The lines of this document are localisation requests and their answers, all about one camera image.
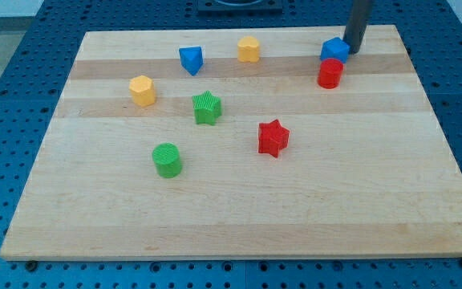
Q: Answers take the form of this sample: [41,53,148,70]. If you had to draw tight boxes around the red cylinder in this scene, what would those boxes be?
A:
[317,58,344,89]

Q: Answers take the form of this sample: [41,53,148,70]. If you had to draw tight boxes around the green cylinder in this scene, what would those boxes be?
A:
[152,143,182,178]

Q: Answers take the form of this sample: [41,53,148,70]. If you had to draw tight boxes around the yellow hexagon block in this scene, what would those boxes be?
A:
[129,75,156,107]

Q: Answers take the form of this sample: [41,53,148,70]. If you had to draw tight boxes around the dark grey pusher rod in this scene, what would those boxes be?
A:
[342,0,374,55]

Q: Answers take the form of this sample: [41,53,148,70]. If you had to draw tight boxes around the green star block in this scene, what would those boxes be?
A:
[192,91,222,125]

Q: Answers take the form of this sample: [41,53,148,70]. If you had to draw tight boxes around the red star block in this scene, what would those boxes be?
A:
[258,119,290,158]

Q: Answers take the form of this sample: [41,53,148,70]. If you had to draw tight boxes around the blue triangular prism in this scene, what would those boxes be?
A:
[179,47,204,75]

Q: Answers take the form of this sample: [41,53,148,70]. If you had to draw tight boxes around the wooden board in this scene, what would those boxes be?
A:
[0,25,462,261]

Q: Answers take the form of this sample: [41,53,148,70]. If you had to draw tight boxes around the blue cube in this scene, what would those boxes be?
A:
[320,37,350,63]

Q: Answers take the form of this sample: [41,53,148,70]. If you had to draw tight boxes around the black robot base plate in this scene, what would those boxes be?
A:
[195,0,283,13]

